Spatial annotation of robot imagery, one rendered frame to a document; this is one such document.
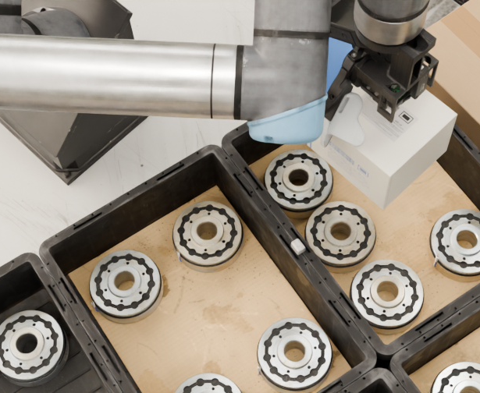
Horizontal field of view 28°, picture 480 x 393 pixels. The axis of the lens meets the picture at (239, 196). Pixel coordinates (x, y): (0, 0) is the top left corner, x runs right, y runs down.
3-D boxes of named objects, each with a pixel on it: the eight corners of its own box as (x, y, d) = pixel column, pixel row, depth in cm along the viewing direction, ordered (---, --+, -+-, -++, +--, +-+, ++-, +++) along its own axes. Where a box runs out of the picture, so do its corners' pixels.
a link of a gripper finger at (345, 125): (339, 175, 115) (375, 115, 110) (303, 144, 117) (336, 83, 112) (353, 169, 118) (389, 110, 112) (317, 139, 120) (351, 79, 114)
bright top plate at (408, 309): (336, 284, 139) (336, 282, 138) (394, 248, 141) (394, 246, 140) (378, 341, 135) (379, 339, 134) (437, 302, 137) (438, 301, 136)
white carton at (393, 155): (270, 113, 129) (269, 76, 121) (333, 59, 132) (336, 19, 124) (382, 210, 122) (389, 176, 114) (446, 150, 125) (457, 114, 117)
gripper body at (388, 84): (389, 128, 111) (400, 69, 100) (333, 83, 114) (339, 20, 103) (433, 87, 113) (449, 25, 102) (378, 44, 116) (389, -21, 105)
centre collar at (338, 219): (316, 231, 142) (316, 229, 141) (340, 210, 143) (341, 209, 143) (339, 254, 140) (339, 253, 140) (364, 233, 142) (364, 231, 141)
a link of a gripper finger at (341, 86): (323, 124, 113) (357, 63, 108) (313, 116, 114) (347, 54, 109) (345, 115, 117) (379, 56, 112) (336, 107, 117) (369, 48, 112)
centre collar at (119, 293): (101, 280, 140) (100, 278, 139) (128, 260, 141) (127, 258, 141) (121, 305, 138) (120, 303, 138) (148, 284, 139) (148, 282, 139)
